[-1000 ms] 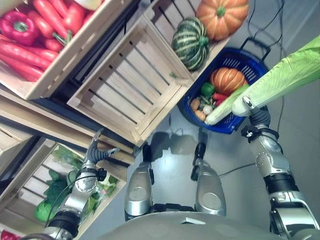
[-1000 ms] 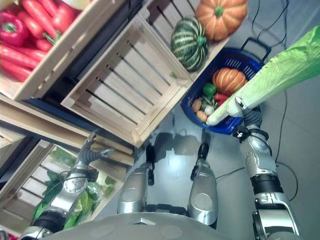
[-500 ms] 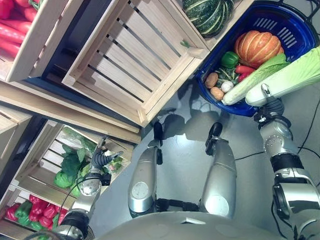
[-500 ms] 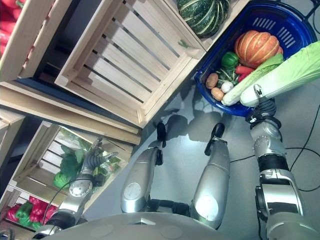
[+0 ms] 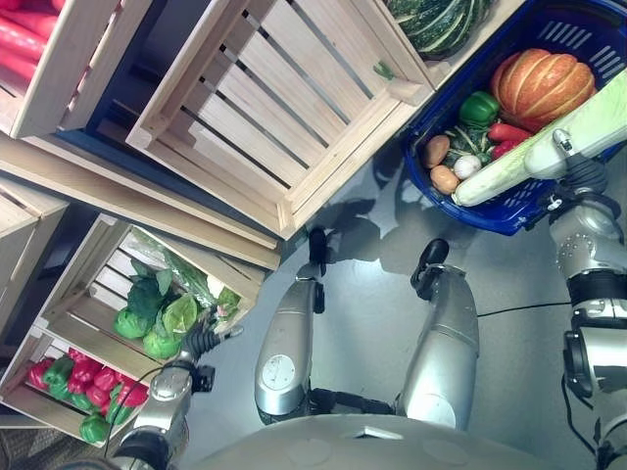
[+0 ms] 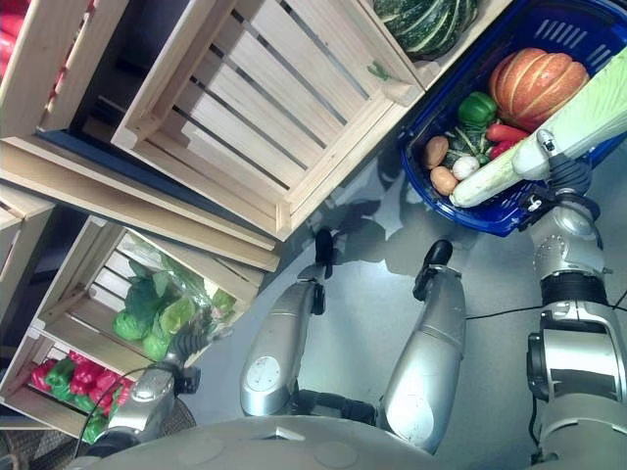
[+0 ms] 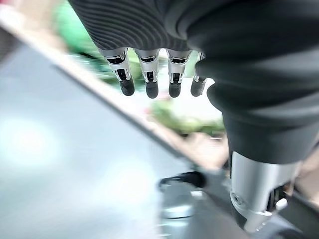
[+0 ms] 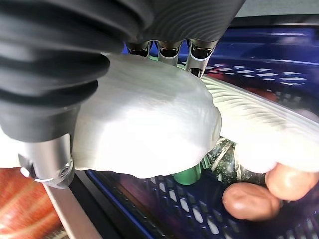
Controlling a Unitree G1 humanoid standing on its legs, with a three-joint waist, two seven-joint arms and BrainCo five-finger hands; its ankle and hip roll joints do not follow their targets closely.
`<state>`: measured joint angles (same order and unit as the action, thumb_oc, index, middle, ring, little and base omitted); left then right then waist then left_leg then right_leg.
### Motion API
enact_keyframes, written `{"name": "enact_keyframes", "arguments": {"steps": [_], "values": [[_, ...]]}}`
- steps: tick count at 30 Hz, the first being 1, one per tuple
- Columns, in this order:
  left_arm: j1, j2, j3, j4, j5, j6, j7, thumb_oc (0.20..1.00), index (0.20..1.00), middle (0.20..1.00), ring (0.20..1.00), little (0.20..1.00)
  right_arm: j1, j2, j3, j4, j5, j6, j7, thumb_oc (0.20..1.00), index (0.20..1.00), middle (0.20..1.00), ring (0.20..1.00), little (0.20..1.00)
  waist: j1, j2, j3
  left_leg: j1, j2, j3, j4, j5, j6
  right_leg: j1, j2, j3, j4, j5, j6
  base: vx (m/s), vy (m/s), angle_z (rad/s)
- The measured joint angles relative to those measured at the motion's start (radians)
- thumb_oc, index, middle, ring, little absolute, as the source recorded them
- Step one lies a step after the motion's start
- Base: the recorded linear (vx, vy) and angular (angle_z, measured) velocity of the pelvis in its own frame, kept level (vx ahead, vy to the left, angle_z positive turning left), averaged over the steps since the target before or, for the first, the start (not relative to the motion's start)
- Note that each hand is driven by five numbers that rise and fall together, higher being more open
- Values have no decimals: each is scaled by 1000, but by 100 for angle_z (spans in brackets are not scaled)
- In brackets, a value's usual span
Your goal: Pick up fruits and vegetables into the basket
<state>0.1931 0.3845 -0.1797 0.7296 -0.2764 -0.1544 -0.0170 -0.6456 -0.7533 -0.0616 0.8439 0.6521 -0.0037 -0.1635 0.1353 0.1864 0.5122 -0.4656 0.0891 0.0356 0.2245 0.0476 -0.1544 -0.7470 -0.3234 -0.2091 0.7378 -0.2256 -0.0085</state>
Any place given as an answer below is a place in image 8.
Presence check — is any dark green speckled vegetable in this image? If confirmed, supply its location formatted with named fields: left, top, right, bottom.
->
left=206, top=136, right=241, bottom=180

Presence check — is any right robot hand black cloth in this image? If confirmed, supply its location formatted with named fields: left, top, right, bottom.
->
left=0, top=0, right=247, bottom=190

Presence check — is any blue plastic slotted basket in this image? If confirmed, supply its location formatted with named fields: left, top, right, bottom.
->
left=84, top=24, right=319, bottom=239

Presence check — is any silver metal bar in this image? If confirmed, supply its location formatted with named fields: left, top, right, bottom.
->
left=42, top=183, right=103, bottom=239

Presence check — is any green toy vegetable stem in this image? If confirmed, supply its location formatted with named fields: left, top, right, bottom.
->
left=172, top=153, right=209, bottom=187

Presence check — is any orange striped toy vegetable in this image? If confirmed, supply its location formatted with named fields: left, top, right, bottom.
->
left=0, top=166, right=63, bottom=239

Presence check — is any brown toy potato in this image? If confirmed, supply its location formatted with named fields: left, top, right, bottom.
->
left=222, top=182, right=282, bottom=222
left=264, top=162, right=319, bottom=201

